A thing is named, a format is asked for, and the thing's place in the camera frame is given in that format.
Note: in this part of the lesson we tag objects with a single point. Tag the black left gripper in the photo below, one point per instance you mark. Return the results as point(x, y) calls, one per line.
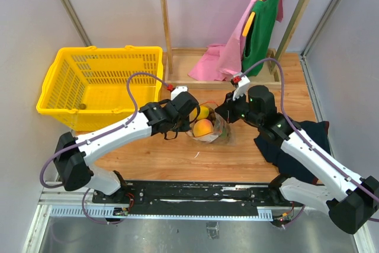
point(184, 127)

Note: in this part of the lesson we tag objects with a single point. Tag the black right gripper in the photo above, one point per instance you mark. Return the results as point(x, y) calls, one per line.
point(225, 110)

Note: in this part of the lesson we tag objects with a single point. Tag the yellow mango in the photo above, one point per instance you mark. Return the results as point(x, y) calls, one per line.
point(199, 115)

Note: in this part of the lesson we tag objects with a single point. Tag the clear zip top bag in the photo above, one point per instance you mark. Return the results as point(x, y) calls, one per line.
point(222, 134)

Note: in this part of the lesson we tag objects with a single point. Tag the orange peach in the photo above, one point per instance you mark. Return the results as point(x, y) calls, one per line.
point(202, 127)

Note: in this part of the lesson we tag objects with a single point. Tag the longan fruit bunch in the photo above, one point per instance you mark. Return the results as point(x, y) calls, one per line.
point(212, 116)

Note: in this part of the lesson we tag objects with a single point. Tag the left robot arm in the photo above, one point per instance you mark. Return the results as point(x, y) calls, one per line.
point(76, 155)

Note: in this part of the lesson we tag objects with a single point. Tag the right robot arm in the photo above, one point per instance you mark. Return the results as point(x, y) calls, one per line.
point(347, 198)

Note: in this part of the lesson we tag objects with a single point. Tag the pink shirt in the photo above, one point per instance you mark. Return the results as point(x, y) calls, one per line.
point(221, 61)

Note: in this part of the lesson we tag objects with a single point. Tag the green shirt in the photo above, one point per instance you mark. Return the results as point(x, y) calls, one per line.
point(268, 12)

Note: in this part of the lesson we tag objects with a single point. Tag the yellow clothes hanger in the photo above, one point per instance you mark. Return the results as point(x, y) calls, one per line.
point(248, 24)

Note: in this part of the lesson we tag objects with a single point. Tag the yellow plastic basket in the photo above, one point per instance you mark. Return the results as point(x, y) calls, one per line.
point(107, 80)

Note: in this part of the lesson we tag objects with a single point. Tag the dark navy cloth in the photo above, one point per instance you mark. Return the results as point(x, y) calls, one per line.
point(294, 158)

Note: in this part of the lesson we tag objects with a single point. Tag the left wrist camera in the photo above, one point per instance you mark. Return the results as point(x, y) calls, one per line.
point(177, 90)

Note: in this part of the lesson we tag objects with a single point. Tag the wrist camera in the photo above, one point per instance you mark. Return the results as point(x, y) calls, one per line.
point(177, 90)
point(241, 83)

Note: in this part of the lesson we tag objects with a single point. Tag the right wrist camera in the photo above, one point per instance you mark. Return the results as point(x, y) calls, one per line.
point(241, 83)

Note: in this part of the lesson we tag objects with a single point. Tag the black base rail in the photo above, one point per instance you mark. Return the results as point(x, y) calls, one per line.
point(175, 200)

